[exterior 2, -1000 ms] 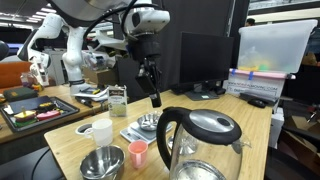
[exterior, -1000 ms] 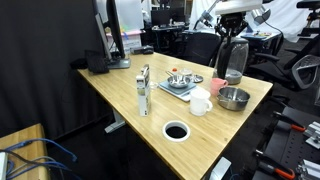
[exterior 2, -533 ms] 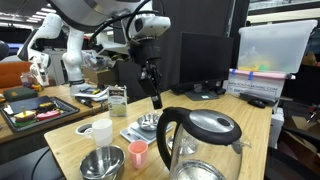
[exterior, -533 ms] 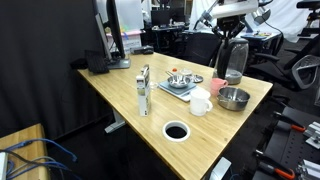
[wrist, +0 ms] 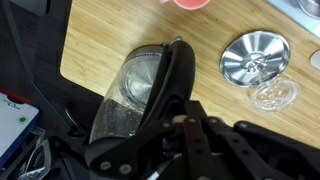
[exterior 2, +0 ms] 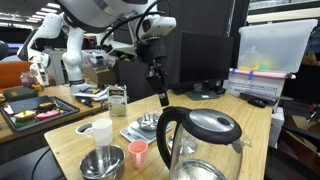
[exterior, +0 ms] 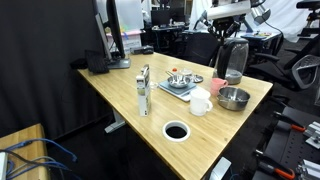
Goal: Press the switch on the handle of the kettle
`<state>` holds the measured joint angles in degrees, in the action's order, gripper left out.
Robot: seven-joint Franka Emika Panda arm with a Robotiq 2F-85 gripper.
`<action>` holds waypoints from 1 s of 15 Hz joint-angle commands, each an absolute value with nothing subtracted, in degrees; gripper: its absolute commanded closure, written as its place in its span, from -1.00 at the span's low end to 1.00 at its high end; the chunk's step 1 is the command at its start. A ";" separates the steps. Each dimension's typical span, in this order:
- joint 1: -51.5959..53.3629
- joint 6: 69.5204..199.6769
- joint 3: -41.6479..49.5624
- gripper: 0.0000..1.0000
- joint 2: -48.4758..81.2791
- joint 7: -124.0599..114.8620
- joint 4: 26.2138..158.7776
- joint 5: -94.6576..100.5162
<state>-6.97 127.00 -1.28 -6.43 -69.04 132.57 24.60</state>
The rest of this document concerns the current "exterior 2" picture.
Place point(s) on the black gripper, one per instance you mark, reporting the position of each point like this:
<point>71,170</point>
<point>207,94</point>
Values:
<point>151,51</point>

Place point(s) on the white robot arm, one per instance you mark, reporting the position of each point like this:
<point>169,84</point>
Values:
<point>100,11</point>

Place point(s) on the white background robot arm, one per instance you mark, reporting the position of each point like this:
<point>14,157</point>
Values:
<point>73,56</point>

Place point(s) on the small steel bowl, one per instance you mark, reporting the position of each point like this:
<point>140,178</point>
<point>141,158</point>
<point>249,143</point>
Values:
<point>149,120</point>

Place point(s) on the black computer monitor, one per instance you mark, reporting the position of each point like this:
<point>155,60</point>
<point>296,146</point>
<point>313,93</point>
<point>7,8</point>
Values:
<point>205,56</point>

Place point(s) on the white digital kitchen scale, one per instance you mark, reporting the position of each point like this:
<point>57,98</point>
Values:
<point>131,133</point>

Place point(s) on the brown cardboard box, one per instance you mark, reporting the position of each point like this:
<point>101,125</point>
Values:
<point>100,76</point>

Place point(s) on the pink plastic cup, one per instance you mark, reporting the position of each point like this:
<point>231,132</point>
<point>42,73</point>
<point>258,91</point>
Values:
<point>138,153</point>

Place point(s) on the white ceramic mug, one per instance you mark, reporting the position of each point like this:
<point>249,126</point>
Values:
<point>101,131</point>

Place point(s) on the black marker pen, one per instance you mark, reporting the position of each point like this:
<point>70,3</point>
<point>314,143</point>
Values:
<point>84,101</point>

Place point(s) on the large steel bowl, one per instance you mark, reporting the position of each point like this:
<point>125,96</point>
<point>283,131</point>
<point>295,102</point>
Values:
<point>101,163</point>

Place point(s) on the black plastic tray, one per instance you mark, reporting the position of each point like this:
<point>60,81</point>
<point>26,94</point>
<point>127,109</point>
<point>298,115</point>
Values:
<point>63,111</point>

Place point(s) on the white printed cardboard box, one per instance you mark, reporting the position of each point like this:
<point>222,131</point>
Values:
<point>256,87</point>

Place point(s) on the black computer mouse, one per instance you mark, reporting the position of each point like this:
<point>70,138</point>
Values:
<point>256,102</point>

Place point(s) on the black desk device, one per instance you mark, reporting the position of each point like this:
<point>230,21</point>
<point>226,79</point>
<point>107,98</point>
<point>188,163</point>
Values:
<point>258,96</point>

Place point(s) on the pink flat block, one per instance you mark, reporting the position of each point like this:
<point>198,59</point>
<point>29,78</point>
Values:
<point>48,115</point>

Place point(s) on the clear plastic storage bin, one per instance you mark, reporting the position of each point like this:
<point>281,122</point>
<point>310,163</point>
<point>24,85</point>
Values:
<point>276,46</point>

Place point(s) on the white side cabinet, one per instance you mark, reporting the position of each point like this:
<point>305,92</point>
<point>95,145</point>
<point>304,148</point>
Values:
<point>276,130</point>

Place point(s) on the dark blue notebook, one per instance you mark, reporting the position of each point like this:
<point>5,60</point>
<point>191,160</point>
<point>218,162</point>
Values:
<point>28,102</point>

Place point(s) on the yellow green block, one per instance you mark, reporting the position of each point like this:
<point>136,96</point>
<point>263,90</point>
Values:
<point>25,115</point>

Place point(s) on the dark green zip case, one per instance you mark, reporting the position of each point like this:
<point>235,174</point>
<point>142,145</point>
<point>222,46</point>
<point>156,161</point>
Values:
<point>20,93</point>

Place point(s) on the orange chair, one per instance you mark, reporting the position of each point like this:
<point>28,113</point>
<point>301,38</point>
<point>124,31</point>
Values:
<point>13,74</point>

